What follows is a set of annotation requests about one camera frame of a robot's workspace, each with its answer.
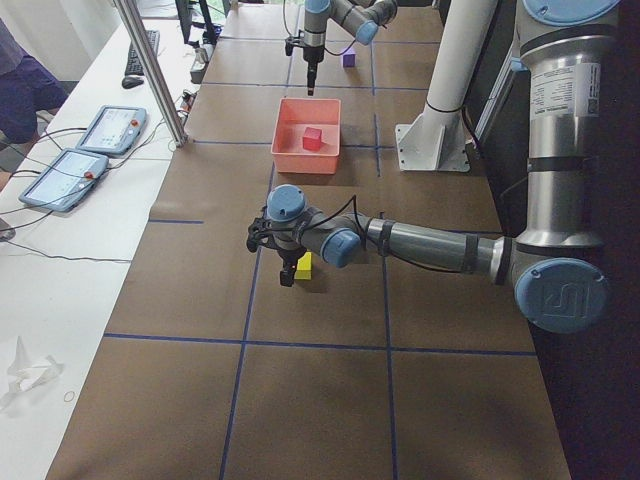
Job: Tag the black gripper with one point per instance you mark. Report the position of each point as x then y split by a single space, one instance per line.
286 256
312 56

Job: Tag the yellow foam block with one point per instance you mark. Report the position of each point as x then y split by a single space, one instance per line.
304 267

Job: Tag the purple foam block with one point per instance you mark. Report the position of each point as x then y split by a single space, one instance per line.
348 58

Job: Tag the red foam block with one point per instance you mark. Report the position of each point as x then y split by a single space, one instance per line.
312 139

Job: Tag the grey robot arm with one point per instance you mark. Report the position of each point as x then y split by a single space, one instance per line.
561 44
361 19

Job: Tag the pink plastic bin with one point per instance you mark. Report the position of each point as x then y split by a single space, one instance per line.
294 115

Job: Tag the black monitor stand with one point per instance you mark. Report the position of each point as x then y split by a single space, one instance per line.
196 13

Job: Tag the black computer mouse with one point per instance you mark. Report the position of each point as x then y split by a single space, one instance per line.
129 82

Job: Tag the far teach pendant tablet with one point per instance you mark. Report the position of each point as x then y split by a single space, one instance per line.
114 130

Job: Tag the teach pendant tablet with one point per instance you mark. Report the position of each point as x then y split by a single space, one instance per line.
66 182
114 130

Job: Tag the near teach pendant tablet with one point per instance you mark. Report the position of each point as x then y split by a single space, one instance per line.
66 182

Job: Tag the crumpled white tissue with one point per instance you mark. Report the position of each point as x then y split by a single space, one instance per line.
20 373

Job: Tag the person in purple clothes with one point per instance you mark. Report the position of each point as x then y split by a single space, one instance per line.
27 87

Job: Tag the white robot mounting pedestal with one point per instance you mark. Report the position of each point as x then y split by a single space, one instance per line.
435 140

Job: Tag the aluminium frame post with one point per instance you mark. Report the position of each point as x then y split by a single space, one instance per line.
130 17

